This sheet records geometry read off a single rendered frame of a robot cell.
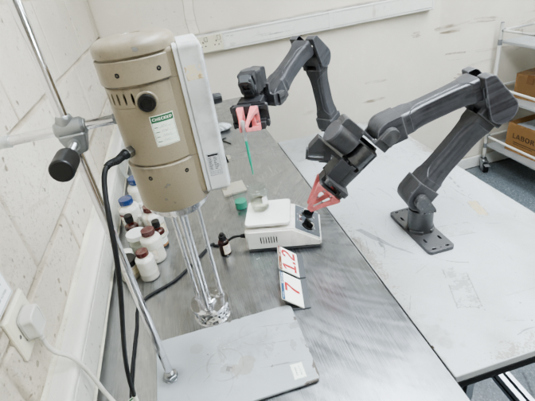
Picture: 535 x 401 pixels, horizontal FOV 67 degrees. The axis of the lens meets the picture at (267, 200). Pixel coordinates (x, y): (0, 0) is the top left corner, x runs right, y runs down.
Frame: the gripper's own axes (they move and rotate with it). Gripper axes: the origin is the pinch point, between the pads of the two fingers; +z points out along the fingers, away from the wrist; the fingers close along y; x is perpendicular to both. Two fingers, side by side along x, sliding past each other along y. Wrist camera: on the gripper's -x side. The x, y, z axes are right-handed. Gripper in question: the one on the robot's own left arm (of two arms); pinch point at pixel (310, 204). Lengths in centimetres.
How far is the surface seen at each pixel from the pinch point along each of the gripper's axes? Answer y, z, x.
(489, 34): -201, -100, 70
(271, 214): -5.6, 10.9, -4.1
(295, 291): 15.6, 13.4, 6.9
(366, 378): 36.7, 6.9, 18.6
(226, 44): -143, 6, -53
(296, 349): 30.8, 15.0, 8.8
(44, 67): 43, -7, -50
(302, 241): -1.6, 9.8, 6.0
